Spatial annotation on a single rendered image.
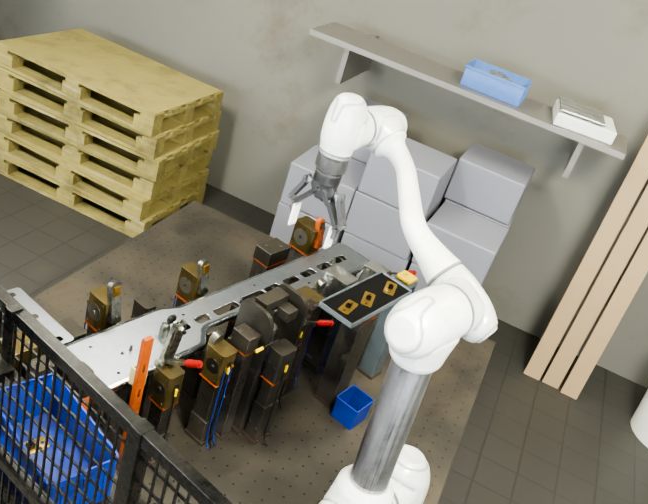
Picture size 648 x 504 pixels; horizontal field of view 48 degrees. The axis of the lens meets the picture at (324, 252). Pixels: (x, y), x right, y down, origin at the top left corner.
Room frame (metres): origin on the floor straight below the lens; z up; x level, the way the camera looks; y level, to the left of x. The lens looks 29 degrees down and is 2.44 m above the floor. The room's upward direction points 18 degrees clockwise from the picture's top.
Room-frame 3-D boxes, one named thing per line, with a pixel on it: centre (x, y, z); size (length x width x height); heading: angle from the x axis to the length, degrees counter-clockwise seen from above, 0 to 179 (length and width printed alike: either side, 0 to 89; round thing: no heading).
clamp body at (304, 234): (2.65, 0.10, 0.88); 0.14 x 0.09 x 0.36; 60
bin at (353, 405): (2.01, -0.27, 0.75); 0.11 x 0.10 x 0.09; 150
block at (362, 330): (2.08, -0.19, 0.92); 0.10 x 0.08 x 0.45; 150
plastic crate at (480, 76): (3.97, -0.59, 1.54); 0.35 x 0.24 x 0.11; 76
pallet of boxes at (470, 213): (3.81, -0.34, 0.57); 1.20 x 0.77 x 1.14; 76
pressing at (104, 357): (2.06, 0.21, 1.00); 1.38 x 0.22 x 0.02; 150
